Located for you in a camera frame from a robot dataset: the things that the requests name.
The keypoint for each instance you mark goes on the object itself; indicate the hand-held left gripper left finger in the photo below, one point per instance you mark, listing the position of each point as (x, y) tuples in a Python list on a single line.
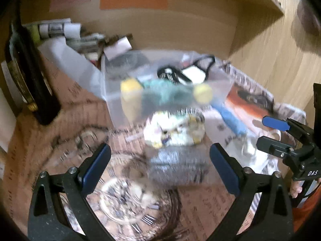
[(96, 164)]

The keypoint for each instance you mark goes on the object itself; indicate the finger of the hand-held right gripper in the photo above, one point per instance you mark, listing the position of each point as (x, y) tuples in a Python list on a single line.
[(272, 146), (274, 124)]

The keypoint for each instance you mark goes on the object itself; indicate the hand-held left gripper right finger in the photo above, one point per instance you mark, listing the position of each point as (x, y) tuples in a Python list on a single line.
[(224, 167)]

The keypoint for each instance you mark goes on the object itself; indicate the grey knitted soft item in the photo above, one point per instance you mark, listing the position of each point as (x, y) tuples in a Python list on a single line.
[(176, 167)]

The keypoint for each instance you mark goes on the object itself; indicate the clear plastic storage bin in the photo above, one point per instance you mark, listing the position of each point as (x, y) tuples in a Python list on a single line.
[(117, 105)]

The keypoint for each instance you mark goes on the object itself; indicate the person's right forearm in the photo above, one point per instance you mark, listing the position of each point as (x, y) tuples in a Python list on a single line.
[(309, 213)]

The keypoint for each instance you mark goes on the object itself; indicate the person's right hand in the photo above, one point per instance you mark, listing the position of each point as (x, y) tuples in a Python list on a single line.
[(296, 190)]

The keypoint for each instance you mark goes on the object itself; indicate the newspaper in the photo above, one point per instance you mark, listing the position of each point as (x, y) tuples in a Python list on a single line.
[(250, 103)]

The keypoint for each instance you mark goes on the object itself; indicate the printed clock tablecloth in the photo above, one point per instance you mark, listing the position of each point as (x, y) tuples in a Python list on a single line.
[(62, 123)]

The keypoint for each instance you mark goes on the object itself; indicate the white and yellow plush toy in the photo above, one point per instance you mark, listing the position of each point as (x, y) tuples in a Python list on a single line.
[(173, 130)]

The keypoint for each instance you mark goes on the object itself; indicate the white flat pouch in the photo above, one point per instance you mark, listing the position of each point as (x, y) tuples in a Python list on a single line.
[(193, 74)]

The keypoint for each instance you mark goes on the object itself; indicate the teal and yellow plush toy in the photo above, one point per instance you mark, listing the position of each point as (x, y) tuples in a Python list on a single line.
[(163, 93)]

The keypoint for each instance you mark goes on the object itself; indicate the large white paper sheet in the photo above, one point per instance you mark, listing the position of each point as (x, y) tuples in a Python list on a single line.
[(67, 60)]

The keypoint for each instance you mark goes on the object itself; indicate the white paper card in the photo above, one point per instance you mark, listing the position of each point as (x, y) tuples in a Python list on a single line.
[(116, 47)]

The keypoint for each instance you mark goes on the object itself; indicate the rolled white papers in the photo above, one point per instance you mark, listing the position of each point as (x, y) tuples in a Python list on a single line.
[(55, 29)]

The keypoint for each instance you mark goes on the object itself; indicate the orange paper note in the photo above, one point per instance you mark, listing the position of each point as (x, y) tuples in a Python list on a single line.
[(134, 0)]

